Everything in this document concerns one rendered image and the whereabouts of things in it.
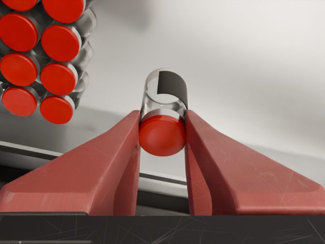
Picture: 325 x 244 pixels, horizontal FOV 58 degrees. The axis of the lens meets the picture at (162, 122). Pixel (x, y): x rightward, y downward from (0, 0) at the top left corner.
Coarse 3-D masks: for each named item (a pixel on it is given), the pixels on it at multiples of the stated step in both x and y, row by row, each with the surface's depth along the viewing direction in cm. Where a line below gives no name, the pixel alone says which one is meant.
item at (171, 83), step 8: (160, 72) 14; (168, 72) 14; (160, 80) 14; (168, 80) 14; (176, 80) 14; (160, 88) 13; (168, 88) 13; (176, 88) 13; (184, 88) 14; (176, 96) 13; (184, 96) 14
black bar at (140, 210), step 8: (0, 168) 28; (8, 168) 28; (16, 168) 28; (0, 176) 27; (8, 176) 27; (16, 176) 27; (0, 184) 27; (144, 192) 30; (136, 200) 28; (144, 200) 29; (152, 200) 29; (160, 200) 29; (168, 200) 29; (176, 200) 30; (184, 200) 30; (136, 208) 28; (144, 208) 28; (152, 208) 28; (160, 208) 28; (168, 208) 29; (176, 208) 29; (184, 208) 29
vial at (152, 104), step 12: (156, 72) 15; (156, 84) 14; (144, 96) 14; (156, 96) 13; (168, 96) 13; (144, 108) 13; (156, 108) 12; (168, 108) 12; (180, 108) 13; (144, 120) 12; (180, 120) 12
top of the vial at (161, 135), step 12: (156, 120) 11; (168, 120) 11; (144, 132) 12; (156, 132) 12; (168, 132) 12; (180, 132) 12; (144, 144) 12; (156, 144) 12; (168, 144) 12; (180, 144) 12
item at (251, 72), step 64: (128, 0) 19; (192, 0) 19; (256, 0) 19; (320, 0) 19; (128, 64) 22; (192, 64) 21; (256, 64) 21; (320, 64) 21; (0, 128) 23; (64, 128) 25; (256, 128) 25; (320, 128) 25
